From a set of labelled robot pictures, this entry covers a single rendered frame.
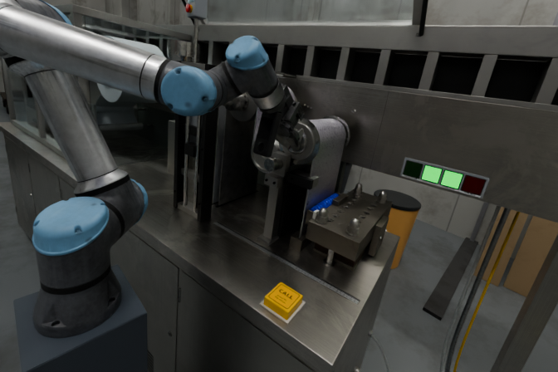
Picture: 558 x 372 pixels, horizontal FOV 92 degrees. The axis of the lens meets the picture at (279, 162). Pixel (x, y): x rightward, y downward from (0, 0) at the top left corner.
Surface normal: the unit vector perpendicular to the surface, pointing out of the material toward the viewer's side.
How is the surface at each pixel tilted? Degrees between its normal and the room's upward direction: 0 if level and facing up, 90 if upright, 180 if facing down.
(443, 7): 90
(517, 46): 90
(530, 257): 77
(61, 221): 7
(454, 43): 90
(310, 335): 0
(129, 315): 0
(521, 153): 90
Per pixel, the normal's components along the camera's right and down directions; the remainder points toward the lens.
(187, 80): 0.00, 0.29
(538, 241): -0.64, -0.11
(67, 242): 0.45, 0.27
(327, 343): 0.13, -0.95
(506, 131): -0.57, 0.16
